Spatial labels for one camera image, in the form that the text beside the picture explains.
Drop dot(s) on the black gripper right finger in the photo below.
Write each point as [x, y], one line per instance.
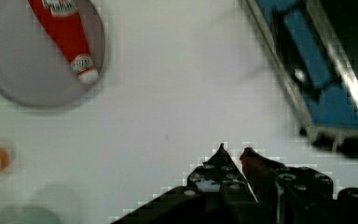
[292, 195]

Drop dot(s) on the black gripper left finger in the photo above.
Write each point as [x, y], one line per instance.
[227, 197]

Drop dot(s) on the blue oven door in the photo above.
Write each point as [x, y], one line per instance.
[321, 98]

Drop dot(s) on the black oven knob lower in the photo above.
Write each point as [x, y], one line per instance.
[347, 147]

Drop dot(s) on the black toaster oven body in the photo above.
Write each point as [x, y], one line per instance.
[337, 24]

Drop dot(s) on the red ketchup bottle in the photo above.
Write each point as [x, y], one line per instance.
[62, 22]

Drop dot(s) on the grey round plate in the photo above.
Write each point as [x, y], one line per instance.
[33, 71]

